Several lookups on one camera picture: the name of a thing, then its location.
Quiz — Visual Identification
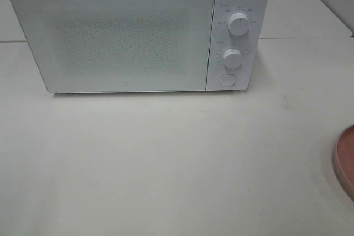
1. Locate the round white door button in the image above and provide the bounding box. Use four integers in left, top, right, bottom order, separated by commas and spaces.
219, 74, 236, 87

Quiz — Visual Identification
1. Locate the white microwave door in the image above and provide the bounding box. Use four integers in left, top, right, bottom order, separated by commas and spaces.
11, 0, 214, 93

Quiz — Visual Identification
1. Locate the pink round plate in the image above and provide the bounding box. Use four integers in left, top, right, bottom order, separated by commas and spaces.
333, 125, 353, 200

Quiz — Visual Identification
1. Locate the lower white microwave knob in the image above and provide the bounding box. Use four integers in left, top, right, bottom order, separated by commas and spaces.
222, 48, 243, 69

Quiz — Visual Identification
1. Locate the white microwave knob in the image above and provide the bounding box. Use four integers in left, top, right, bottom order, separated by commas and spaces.
227, 10, 250, 36
222, 48, 243, 69

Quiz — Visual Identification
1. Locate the upper white microwave knob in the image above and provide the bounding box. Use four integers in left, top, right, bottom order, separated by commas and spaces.
227, 10, 250, 36

